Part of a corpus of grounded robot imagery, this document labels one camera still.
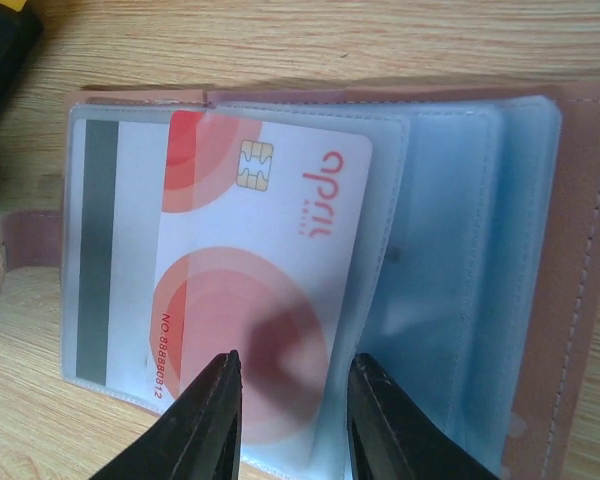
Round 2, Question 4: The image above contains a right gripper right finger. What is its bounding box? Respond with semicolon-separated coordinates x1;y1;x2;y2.
347;353;496;480

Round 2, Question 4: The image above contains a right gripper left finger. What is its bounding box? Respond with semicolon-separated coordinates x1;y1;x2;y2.
97;350;242;480

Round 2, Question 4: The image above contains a black bin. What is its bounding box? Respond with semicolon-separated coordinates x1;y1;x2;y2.
0;1;44;108

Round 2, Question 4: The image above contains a red white card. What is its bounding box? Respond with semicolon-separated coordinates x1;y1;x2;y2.
149;110;372;445

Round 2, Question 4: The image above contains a white card with stripe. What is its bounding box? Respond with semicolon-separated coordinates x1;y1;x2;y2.
65;119;168;396

